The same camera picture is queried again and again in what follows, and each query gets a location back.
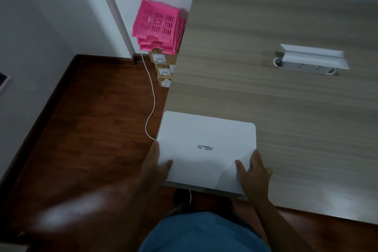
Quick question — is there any person's right hand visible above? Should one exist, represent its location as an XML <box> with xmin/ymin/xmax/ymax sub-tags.
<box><xmin>235</xmin><ymin>149</ymin><xmax>273</xmax><ymax>203</ymax></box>

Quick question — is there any person's left hand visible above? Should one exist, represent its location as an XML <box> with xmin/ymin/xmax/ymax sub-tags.
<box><xmin>139</xmin><ymin>141</ymin><xmax>174</xmax><ymax>199</ymax></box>

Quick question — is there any white laptop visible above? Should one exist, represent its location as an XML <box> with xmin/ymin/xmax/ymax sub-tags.
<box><xmin>156</xmin><ymin>111</ymin><xmax>257</xmax><ymax>195</ymax></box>

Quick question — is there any person's right forearm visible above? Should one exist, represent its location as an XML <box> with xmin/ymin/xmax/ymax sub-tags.
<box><xmin>251</xmin><ymin>197</ymin><xmax>315</xmax><ymax>252</ymax></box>

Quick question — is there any person's blue clothing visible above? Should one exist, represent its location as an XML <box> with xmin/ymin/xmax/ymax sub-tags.
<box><xmin>139</xmin><ymin>211</ymin><xmax>272</xmax><ymax>252</ymax></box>

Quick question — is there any medium labelled cardboard box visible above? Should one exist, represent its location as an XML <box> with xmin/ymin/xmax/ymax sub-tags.
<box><xmin>154</xmin><ymin>63</ymin><xmax>175</xmax><ymax>78</ymax></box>

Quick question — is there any large labelled cardboard box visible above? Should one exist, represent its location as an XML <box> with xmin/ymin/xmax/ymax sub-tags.
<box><xmin>148</xmin><ymin>49</ymin><xmax>178</xmax><ymax>65</ymax></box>

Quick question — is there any pink plastic basket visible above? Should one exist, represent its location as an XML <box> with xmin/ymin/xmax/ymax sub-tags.
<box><xmin>137</xmin><ymin>19</ymin><xmax>186</xmax><ymax>56</ymax></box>
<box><xmin>132</xmin><ymin>0</ymin><xmax>188</xmax><ymax>45</ymax></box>

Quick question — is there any white desk power socket box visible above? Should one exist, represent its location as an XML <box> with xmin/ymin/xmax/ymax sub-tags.
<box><xmin>273</xmin><ymin>43</ymin><xmax>351</xmax><ymax>76</ymax></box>

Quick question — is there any white cable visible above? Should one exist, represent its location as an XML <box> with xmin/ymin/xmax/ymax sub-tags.
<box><xmin>136</xmin><ymin>43</ymin><xmax>192</xmax><ymax>206</ymax></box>

